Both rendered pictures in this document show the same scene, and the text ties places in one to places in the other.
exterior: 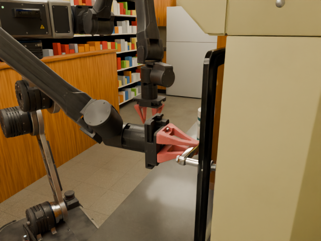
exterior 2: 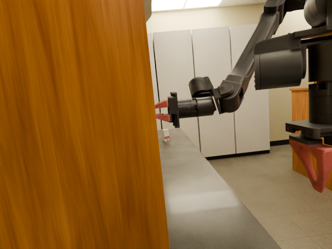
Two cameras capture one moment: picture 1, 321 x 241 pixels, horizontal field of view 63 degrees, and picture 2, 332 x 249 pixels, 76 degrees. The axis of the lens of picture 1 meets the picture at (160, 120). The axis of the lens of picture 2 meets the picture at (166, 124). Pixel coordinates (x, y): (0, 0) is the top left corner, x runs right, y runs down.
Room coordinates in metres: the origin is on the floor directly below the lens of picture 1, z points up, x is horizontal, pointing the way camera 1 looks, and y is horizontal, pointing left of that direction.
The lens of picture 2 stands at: (1.05, -0.30, 1.25)
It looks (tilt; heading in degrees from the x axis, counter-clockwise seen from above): 9 degrees down; 153
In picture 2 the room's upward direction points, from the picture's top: 6 degrees counter-clockwise
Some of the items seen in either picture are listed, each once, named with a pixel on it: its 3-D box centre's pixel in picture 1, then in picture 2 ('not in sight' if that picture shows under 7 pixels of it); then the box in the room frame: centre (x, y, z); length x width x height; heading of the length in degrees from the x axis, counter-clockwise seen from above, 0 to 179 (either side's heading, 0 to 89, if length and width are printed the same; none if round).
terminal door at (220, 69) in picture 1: (223, 147); not in sight; (0.49, -0.13, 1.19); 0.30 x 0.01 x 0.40; 153
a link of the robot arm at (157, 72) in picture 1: (157, 66); (299, 41); (0.86, 0.01, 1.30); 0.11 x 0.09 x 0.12; 40
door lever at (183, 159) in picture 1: (198, 154); not in sight; (0.44, -0.07, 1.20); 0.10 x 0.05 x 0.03; 153
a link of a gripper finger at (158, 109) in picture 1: (151, 112); (327, 158); (0.89, 0.03, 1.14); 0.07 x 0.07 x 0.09; 66
